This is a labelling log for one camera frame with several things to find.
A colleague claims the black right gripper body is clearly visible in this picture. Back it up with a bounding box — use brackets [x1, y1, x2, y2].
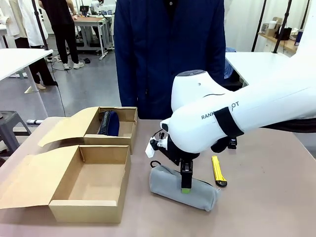
[164, 138, 200, 166]

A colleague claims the gray fabric pouch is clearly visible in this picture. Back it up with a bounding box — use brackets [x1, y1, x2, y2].
[149, 160, 221, 212]

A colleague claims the yellow utility knife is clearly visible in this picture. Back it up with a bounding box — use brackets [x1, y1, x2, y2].
[211, 155, 228, 187]

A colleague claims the cardboard box with navy pouch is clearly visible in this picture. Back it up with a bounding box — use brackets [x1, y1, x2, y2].
[38, 106, 138, 155]

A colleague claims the open empty-lidded cardboard box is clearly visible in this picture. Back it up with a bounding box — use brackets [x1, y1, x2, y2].
[0, 145, 132, 224]

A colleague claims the small brown cardboard box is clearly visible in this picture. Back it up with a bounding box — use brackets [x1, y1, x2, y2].
[261, 16, 282, 37]

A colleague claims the navy zipper pouch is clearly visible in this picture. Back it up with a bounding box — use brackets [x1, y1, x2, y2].
[97, 110, 121, 137]

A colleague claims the light blue cloth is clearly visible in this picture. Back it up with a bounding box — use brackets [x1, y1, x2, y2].
[224, 46, 238, 80]

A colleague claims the person in navy coat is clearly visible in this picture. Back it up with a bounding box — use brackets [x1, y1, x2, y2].
[114, 0, 227, 119]

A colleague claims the black bag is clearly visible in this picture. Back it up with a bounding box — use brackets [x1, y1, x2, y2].
[278, 27, 293, 41]

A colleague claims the wooden top desk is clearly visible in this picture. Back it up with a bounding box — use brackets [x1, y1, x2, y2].
[73, 14, 115, 61]

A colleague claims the black tripod pole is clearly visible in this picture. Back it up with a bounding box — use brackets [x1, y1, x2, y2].
[32, 0, 50, 51]
[271, 0, 292, 54]

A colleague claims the blue can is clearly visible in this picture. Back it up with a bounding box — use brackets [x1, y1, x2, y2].
[294, 30, 305, 46]

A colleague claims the person in black clothes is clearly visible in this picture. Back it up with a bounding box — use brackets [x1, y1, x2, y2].
[40, 0, 85, 70]

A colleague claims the gray metal stool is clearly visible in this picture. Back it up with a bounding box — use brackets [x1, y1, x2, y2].
[0, 111, 32, 157]

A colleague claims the person in white coat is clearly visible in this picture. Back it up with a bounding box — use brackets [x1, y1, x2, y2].
[0, 0, 59, 91]

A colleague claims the white wrist camera black mount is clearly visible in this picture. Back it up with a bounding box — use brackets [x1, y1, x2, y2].
[145, 132, 171, 158]

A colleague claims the black velcro strap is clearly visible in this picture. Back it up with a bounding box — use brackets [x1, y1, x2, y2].
[214, 106, 245, 139]

